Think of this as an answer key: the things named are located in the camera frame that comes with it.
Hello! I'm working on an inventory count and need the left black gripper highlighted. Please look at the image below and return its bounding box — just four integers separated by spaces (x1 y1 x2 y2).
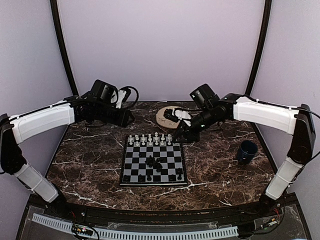
94 103 135 128

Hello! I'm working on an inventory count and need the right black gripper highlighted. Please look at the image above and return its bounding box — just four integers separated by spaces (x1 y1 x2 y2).
172 106 217 143

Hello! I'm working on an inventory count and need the black chess piece corner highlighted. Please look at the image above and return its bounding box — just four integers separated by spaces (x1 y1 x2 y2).
176 168 183 181

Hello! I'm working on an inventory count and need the black white chess board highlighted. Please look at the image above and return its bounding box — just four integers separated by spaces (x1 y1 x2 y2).
119 133 188 187

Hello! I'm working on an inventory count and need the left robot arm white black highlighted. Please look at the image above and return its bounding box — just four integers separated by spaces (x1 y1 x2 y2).
0 79 139 218

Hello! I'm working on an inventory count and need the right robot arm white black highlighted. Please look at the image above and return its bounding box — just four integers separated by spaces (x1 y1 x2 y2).
170 83 316 217

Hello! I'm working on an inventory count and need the row of white chess pieces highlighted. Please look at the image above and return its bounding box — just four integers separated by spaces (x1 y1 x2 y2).
127 132 173 147

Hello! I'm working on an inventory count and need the pile of black chess pieces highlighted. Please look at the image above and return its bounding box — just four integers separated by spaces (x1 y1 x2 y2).
138 152 163 175

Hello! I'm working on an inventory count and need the beige bird painted plate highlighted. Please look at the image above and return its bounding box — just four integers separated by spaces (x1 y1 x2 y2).
155 106 180 130

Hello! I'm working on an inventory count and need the dark blue mug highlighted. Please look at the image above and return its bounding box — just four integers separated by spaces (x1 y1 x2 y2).
236 140 258 165

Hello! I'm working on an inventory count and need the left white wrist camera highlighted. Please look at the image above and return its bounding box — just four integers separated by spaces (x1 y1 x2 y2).
115 90 127 109

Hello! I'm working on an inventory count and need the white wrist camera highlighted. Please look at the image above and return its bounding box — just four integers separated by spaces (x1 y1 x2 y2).
115 90 127 109
163 108 192 123

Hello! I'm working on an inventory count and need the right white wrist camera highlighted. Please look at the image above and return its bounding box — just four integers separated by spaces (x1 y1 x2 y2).
163 108 192 123

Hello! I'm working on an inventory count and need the white slotted cable duct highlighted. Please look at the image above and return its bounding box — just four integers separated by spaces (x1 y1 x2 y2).
31 213 239 240

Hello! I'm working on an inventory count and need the left black frame post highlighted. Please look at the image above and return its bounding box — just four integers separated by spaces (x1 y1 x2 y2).
49 0 79 96

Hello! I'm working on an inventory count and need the black frame post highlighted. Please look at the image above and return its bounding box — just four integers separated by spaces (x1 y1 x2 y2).
244 0 273 96
49 0 79 96

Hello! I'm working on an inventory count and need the right black frame post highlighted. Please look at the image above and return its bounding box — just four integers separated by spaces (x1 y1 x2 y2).
244 0 273 96

